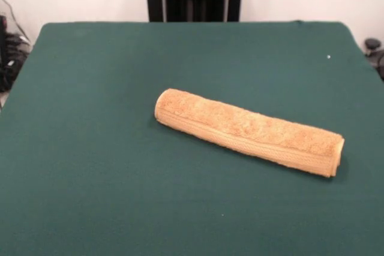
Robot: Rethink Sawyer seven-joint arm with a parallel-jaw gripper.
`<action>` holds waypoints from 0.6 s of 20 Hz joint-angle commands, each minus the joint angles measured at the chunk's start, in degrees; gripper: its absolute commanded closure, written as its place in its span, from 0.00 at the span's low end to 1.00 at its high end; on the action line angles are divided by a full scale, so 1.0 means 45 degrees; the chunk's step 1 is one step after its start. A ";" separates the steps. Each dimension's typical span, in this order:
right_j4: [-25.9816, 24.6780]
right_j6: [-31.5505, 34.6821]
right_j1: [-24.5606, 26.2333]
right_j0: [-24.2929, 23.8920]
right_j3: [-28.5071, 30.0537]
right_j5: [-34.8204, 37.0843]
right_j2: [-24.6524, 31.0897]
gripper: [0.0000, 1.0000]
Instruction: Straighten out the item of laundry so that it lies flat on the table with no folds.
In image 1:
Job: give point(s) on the dark grey stand base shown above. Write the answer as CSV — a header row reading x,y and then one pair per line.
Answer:
x,y
12,67
372,43

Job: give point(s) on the dark green table cloth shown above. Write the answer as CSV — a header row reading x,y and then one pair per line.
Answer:
x,y
90,118

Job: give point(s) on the tan terry towel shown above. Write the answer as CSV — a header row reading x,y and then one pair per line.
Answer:
x,y
240,127

